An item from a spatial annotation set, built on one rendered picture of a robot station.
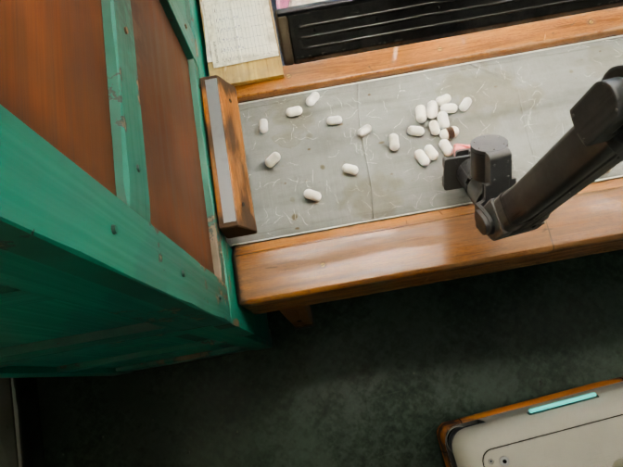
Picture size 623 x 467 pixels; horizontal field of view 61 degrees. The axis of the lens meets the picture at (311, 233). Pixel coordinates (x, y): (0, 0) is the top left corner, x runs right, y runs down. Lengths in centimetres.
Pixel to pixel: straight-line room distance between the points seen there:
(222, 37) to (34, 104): 79
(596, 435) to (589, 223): 67
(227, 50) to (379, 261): 53
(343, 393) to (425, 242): 83
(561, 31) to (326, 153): 54
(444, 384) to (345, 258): 86
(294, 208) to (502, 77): 51
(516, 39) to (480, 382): 103
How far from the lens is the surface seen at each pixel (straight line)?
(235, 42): 116
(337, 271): 97
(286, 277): 97
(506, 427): 152
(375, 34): 80
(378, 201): 103
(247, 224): 93
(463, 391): 176
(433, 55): 116
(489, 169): 86
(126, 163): 52
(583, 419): 157
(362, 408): 172
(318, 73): 112
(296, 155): 106
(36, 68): 43
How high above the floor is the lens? 172
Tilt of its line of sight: 75 degrees down
